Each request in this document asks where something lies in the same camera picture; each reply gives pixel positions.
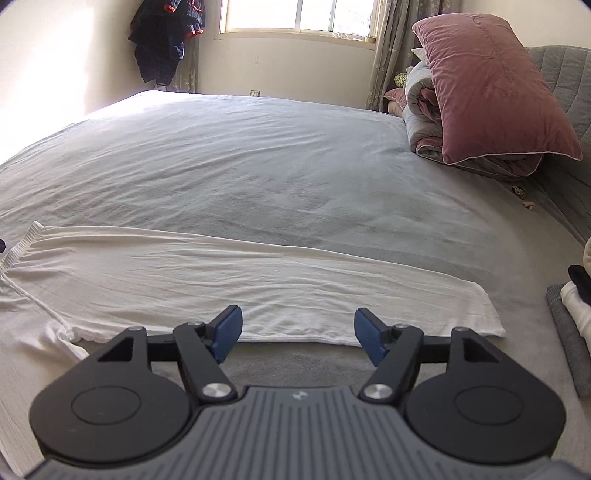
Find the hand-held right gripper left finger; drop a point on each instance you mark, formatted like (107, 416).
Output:
(228, 330)

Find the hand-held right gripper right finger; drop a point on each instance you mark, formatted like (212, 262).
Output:
(369, 334)

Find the white pants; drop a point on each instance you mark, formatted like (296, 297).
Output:
(231, 277)

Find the grey folded garment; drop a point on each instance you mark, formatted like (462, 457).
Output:
(568, 341)

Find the small beige hair accessory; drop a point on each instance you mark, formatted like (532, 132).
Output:
(527, 206)

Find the small brown hair accessory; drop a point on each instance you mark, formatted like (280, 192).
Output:
(517, 191)

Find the white folded garment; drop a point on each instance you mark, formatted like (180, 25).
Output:
(579, 314)

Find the folded grey pink quilt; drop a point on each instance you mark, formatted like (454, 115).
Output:
(425, 124)

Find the black folded garment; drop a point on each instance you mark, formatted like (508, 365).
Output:
(581, 279)

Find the beige folded garment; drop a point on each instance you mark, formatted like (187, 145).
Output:
(587, 258)

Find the small pink pillow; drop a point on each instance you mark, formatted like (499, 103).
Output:
(395, 99)

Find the green patterned cushion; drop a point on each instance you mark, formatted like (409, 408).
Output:
(400, 80)

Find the pink velvet pillow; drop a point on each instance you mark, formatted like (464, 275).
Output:
(489, 87)

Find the dark hanging jacket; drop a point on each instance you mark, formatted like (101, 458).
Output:
(161, 37)

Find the grey quilted headboard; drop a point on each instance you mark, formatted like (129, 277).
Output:
(568, 92)

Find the window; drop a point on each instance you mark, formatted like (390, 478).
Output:
(295, 16)

